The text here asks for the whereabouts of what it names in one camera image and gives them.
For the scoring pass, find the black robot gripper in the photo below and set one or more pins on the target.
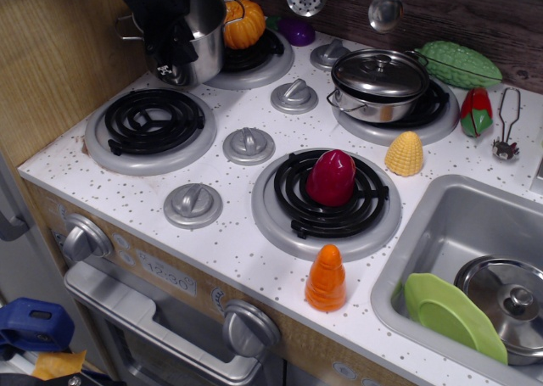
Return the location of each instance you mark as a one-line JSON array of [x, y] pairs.
[[164, 49]]

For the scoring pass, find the tall steel pot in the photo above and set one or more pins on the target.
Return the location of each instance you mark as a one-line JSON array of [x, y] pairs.
[[206, 19]]

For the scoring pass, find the front left stove burner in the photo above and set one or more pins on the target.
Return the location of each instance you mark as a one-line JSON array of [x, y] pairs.
[[150, 132]]

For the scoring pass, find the stove burner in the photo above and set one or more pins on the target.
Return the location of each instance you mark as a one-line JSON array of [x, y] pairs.
[[288, 218], [434, 117], [150, 132], [267, 61]]

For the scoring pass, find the back left stove burner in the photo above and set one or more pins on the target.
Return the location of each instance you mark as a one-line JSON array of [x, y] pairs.
[[267, 61]]

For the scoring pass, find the front right stove burner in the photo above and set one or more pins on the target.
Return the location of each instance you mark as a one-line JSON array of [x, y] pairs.
[[288, 218]]

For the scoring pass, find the back right stove burner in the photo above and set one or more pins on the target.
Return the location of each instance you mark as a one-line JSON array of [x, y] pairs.
[[434, 117]]

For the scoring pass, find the steel pot in sink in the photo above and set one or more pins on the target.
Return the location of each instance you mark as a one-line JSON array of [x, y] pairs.
[[509, 292]]

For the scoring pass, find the orange toy pumpkin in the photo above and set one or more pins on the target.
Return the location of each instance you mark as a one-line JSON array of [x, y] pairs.
[[245, 24]]

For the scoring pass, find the grey stovetop knob middle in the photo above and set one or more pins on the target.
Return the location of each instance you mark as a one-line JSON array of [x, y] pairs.
[[248, 146]]

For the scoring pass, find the grey stovetop knob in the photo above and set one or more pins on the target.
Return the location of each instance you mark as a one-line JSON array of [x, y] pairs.
[[325, 56], [248, 146], [192, 206], [295, 98]]

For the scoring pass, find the purple toy eggplant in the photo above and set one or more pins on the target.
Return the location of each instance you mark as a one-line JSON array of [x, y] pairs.
[[297, 32]]

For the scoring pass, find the grey stovetop knob upper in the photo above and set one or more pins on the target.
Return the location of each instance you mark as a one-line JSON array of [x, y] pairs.
[[295, 98]]

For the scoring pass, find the grey stovetop knob back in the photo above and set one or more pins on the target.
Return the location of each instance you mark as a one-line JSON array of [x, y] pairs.
[[325, 56]]

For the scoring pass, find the grey stovetop knob front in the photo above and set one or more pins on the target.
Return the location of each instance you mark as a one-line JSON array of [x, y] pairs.
[[192, 206]]

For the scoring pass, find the steel pan with lid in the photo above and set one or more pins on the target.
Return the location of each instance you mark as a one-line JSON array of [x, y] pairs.
[[376, 85]]

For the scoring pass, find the dark red toy pepper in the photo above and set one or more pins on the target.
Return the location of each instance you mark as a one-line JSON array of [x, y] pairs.
[[332, 179]]

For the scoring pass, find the left oven dial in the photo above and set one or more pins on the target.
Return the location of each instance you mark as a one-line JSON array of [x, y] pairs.
[[85, 239]]

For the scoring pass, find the oven dial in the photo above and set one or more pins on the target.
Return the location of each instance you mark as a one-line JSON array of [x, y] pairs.
[[85, 239], [247, 331]]

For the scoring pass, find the hanging steel ladle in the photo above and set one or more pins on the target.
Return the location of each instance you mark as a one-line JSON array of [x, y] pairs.
[[385, 15]]

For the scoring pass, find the yellow toy corn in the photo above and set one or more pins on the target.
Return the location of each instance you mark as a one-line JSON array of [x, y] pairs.
[[405, 154]]

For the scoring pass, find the green toy bitter gourd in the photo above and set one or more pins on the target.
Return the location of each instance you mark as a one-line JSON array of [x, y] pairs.
[[458, 66]]

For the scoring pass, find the orange toy carrot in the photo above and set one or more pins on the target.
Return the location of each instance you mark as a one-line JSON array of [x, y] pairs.
[[325, 288]]

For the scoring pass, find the right oven dial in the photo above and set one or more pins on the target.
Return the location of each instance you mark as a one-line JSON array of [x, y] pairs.
[[247, 331]]

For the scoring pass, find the red green toy pepper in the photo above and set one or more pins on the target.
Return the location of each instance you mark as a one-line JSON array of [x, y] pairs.
[[476, 115]]

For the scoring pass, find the blue clamp tool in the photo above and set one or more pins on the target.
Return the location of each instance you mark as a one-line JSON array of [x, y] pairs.
[[31, 325]]

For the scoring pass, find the grey sink basin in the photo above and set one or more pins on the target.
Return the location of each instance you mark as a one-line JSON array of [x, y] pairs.
[[458, 220]]

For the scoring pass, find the small metal tongs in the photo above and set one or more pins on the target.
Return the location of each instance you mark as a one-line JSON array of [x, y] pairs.
[[509, 114]]

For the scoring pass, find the green plastic plate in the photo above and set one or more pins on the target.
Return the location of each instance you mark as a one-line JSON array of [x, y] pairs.
[[445, 309]]

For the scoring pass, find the grey fridge handle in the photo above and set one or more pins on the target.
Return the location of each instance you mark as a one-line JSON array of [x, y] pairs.
[[13, 224]]

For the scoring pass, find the grey oven door handle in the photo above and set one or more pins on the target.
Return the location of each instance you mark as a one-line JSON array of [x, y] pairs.
[[150, 344]]

